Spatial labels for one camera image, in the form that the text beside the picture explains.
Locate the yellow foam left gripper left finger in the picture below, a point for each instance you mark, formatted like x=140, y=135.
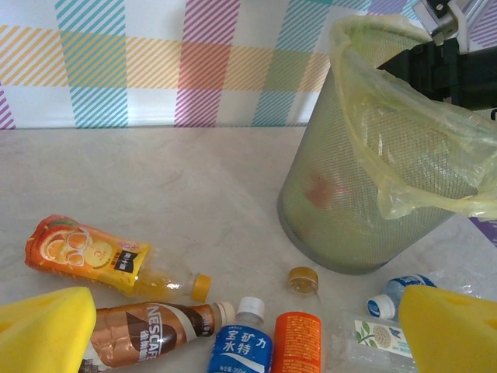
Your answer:
x=42, y=334

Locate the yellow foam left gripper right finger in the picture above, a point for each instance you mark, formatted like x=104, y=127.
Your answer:
x=450, y=334

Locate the small blue label water bottle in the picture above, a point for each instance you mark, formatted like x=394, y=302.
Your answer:
x=400, y=289

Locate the clear bottle green flower label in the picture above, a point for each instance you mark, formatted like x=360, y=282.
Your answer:
x=372, y=338

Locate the orange juice bottle yellow cap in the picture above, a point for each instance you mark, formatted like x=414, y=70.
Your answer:
x=85, y=248

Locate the brown Nescafe coffee bottle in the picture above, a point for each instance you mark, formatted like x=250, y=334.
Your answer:
x=147, y=330

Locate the orange label bottle amber cap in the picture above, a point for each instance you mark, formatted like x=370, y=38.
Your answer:
x=297, y=338

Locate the blue label bottle white cap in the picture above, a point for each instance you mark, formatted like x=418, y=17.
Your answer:
x=240, y=346

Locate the bin with yellow plastic liner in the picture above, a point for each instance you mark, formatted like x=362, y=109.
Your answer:
x=446, y=171

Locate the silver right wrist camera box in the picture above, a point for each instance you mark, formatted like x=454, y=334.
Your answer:
x=436, y=17

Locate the aluminium frame post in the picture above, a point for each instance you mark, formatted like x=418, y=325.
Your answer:
x=475, y=9

